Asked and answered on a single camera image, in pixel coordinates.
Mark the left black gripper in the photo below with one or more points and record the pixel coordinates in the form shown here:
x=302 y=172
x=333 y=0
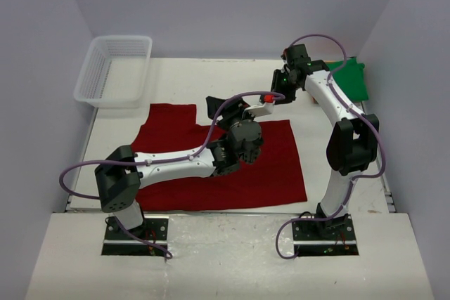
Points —
x=235 y=107

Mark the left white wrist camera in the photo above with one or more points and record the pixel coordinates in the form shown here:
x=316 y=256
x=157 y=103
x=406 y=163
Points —
x=263 y=108

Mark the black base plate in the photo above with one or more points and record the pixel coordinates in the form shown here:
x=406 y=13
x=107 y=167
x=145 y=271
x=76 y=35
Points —
x=118 y=243
x=324 y=238

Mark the green folded t shirt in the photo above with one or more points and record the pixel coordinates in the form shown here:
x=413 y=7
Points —
x=351 y=80

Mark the red t shirt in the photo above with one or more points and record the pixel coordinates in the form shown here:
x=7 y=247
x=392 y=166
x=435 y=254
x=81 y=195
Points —
x=274 y=179

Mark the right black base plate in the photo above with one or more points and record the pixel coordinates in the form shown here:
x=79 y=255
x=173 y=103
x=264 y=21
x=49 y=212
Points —
x=324 y=238

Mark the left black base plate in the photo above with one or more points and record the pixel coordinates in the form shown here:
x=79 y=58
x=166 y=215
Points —
x=118 y=243

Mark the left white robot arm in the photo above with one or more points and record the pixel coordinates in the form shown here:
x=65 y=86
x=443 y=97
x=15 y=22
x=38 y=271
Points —
x=125 y=172

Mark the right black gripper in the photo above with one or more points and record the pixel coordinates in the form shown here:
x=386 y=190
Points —
x=278 y=75

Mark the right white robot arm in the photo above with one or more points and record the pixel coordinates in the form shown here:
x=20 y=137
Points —
x=352 y=145

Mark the white plastic basket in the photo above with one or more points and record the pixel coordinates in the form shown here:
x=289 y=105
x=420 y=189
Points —
x=114 y=72

